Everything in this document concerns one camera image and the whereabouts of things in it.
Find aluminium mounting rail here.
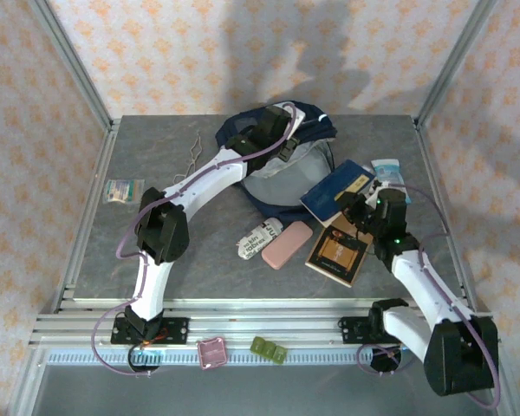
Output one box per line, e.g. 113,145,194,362
29,297,503,350

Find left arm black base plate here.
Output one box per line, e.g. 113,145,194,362
111,315,190,347

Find aluminium side rail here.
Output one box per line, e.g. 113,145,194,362
413,120,478,311
51,119,122,313

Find blue wet wipes packet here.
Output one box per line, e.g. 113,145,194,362
370,159,413,205

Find small green tray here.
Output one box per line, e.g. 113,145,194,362
250,335,288,365

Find blue book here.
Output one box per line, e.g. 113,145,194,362
300,159,376,227

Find pink phone case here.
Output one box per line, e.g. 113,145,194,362
261,221,314,270

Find aluminium frame post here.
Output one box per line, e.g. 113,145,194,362
28,0,114,131
414,0,499,129

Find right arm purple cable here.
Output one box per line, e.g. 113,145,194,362
355,182,503,409

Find slotted grey cable duct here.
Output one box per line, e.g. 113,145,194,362
38,349,419,368

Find navy blue backpack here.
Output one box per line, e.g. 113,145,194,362
214,101,340,222

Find black white printed packet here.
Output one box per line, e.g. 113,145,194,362
236,216,283,261

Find small pink tray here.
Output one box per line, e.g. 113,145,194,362
197,335,229,370

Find grey metal lower panel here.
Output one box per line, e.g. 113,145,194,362
8,363,519,416

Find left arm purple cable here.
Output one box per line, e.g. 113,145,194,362
90,102,298,377

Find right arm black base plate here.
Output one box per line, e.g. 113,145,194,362
338,315,417,346

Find metal wire tongs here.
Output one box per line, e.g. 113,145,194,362
174,131,205,184

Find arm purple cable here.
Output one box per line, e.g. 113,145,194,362
90,102,298,377
355,182,503,409

